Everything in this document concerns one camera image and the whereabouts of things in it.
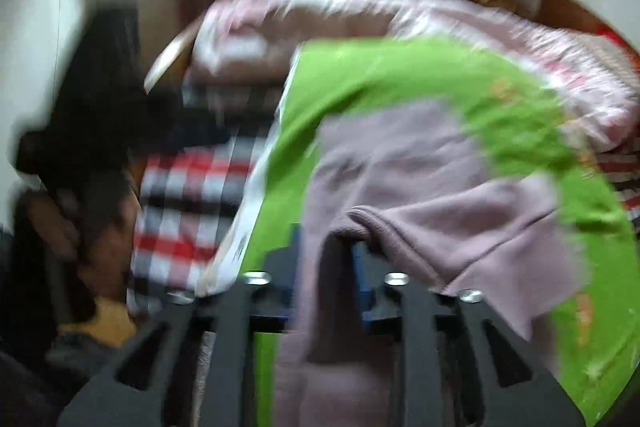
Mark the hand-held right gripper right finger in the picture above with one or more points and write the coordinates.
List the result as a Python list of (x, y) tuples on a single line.
[(361, 277)]

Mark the person's dark clothing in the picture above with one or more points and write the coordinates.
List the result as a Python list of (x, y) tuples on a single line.
[(35, 382)]

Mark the person's left hand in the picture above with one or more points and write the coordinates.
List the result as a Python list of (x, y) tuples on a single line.
[(107, 257)]

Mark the green mat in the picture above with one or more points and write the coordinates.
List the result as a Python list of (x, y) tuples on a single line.
[(380, 72)]

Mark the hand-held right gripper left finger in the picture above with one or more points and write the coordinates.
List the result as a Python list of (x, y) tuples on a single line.
[(282, 279)]

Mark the mauve pants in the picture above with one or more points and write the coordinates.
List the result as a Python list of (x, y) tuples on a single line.
[(400, 187)]

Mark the wooden headboard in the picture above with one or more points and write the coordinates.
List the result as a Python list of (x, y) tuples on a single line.
[(570, 12)]

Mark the pink floral quilt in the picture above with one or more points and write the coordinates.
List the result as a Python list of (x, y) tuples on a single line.
[(310, 22)]

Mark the red pillow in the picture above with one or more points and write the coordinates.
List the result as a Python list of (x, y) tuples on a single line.
[(615, 39)]

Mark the plaid bed sheet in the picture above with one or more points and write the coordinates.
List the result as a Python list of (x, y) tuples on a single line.
[(190, 207)]

